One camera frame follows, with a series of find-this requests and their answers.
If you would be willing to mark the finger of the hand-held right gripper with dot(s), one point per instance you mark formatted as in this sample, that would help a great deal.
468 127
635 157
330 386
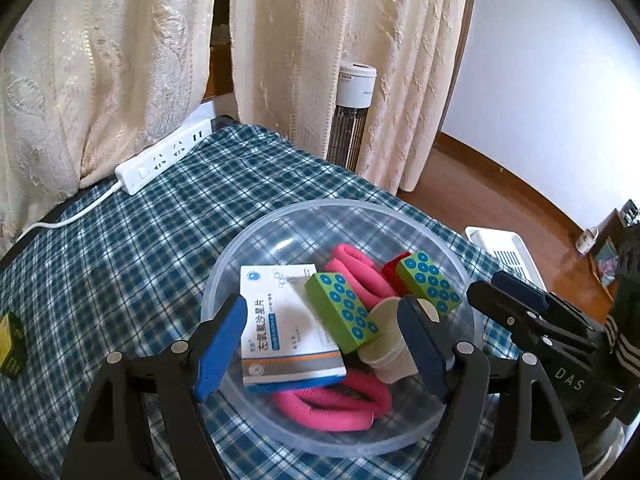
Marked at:
520 290
505 310

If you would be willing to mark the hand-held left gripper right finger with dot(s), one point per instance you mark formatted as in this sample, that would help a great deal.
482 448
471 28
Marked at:
420 350

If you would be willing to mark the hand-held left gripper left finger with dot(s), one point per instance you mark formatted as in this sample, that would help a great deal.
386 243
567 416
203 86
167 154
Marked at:
225 345

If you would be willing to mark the small white cup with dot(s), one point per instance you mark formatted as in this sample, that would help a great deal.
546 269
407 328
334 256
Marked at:
392 360

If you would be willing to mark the white medicine box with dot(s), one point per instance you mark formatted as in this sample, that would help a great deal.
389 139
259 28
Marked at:
285 320

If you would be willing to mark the green block with blue dots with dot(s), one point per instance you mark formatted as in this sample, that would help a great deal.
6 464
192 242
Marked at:
430 280
342 310

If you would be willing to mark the red building block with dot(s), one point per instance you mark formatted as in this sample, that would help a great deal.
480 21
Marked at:
392 272

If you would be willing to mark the clear plastic bowl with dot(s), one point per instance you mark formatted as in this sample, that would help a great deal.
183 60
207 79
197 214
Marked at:
280 240

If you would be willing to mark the white plastic tray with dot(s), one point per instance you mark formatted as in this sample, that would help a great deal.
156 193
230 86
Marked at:
510 255

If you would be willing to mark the white mug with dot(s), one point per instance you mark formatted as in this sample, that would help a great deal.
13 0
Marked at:
585 241

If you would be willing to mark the brown wooden cabinet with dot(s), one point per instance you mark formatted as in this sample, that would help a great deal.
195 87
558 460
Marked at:
612 245

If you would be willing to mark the pink folded band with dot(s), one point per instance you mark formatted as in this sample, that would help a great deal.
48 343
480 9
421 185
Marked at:
350 265

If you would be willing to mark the blue plaid tablecloth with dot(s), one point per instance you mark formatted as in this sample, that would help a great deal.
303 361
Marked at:
150 260

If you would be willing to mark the white power strip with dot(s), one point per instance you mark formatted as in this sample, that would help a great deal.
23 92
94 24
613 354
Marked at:
160 157

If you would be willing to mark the yellow black small box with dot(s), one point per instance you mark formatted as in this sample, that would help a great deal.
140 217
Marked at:
11 345

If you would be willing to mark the white tower heater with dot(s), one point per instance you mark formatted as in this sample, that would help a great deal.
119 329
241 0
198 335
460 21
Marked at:
352 110

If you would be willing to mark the narrow cream curtain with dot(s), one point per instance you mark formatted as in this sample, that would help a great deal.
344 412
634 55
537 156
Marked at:
390 60

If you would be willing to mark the wide cream curtain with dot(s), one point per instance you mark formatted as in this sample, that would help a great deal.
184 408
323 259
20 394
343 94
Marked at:
100 85

